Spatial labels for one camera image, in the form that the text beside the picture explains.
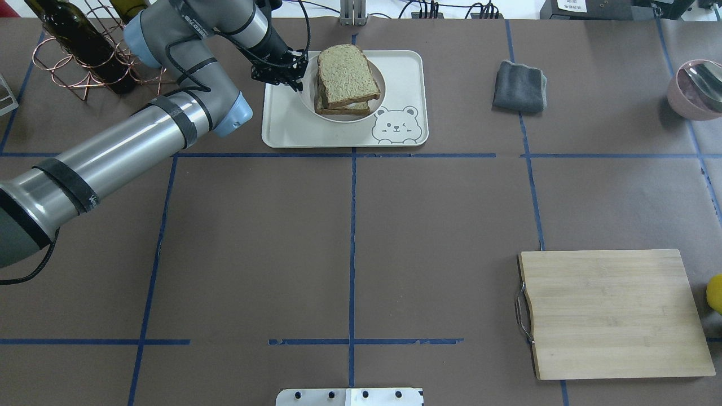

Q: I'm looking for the green wine bottle middle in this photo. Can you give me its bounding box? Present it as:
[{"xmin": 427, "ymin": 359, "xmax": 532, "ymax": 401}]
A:
[{"xmin": 110, "ymin": 0, "xmax": 150, "ymax": 25}]

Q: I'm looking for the black desktop box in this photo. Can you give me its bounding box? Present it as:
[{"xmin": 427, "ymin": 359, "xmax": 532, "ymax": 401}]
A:
[{"xmin": 539, "ymin": 1, "xmax": 695, "ymax": 21}]

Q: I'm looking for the pink bowl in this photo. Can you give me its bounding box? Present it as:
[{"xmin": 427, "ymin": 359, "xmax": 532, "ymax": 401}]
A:
[{"xmin": 666, "ymin": 59, "xmax": 721, "ymax": 121}]

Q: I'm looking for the yellow lemon left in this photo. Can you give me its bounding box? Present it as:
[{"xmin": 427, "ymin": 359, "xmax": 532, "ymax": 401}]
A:
[{"xmin": 706, "ymin": 274, "xmax": 722, "ymax": 314}]

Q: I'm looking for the green wine bottle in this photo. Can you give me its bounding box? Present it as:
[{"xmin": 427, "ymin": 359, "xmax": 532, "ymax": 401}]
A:
[
  {"xmin": 110, "ymin": 0, "xmax": 150, "ymax": 25},
  {"xmin": 25, "ymin": 1, "xmax": 136, "ymax": 94}
]

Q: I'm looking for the bread slice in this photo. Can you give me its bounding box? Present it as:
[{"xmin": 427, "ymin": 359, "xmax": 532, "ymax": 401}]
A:
[
  {"xmin": 317, "ymin": 44, "xmax": 381, "ymax": 108},
  {"xmin": 314, "ymin": 75, "xmax": 371, "ymax": 116}
]

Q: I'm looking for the grey folded cloth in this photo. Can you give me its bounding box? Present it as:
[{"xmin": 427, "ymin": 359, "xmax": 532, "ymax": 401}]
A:
[{"xmin": 492, "ymin": 60, "xmax": 547, "ymax": 114}]

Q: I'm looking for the black power strip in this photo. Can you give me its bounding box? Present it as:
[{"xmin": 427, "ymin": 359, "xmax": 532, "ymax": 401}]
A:
[{"xmin": 399, "ymin": 1, "xmax": 504, "ymax": 20}]

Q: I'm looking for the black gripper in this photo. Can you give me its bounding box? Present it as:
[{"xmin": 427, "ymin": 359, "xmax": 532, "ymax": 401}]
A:
[{"xmin": 250, "ymin": 48, "xmax": 309, "ymax": 92}]

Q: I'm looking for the white wire cup rack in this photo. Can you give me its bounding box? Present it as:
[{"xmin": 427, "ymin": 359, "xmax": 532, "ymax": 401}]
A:
[{"xmin": 0, "ymin": 74, "xmax": 20, "ymax": 116}]

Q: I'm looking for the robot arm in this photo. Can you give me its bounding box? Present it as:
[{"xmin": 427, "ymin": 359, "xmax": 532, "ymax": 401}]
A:
[{"xmin": 1, "ymin": 1, "xmax": 307, "ymax": 267}]

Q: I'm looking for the green wine bottle front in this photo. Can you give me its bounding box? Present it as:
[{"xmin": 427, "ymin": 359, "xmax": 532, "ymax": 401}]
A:
[{"xmin": 25, "ymin": 1, "xmax": 136, "ymax": 94}]

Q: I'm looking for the copper wire bottle rack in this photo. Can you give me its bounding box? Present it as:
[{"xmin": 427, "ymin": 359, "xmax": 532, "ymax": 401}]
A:
[{"xmin": 30, "ymin": 1, "xmax": 171, "ymax": 102}]

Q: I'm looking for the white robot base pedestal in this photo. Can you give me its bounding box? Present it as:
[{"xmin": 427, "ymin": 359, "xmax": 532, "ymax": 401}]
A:
[{"xmin": 275, "ymin": 387, "xmax": 425, "ymax": 405}]

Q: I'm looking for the aluminium frame post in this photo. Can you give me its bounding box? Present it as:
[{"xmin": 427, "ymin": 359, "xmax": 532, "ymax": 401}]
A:
[{"xmin": 340, "ymin": 0, "xmax": 368, "ymax": 27}]

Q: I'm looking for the metal scoop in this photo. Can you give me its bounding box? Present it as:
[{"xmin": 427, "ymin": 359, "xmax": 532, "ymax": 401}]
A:
[{"xmin": 684, "ymin": 61, "xmax": 721, "ymax": 113}]

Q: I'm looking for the wooden cutting board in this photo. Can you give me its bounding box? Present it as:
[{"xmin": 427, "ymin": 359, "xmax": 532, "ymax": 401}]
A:
[{"xmin": 517, "ymin": 249, "xmax": 715, "ymax": 381}]

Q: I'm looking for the white round plate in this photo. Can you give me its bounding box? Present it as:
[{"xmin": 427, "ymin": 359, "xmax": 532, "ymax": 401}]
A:
[{"xmin": 298, "ymin": 45, "xmax": 386, "ymax": 123}]

